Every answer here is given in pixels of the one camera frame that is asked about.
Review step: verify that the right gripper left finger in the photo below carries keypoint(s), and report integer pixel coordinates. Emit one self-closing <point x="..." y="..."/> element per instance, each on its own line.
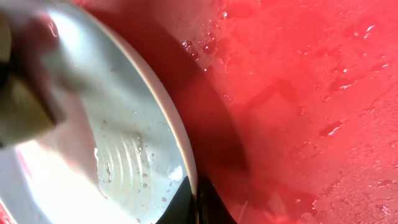
<point x="181" y="209"/>

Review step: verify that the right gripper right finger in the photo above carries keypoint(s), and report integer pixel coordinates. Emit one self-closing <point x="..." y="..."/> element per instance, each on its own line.
<point x="211" y="208"/>

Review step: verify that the white plate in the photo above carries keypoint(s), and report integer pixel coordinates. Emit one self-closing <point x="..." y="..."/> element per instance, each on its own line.
<point x="120" y="151"/>

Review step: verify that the green yellow sponge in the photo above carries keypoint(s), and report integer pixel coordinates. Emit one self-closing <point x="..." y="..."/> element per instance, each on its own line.
<point x="27" y="109"/>

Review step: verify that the red plastic tray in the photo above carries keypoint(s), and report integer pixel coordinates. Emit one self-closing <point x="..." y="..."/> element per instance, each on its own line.
<point x="291" y="106"/>

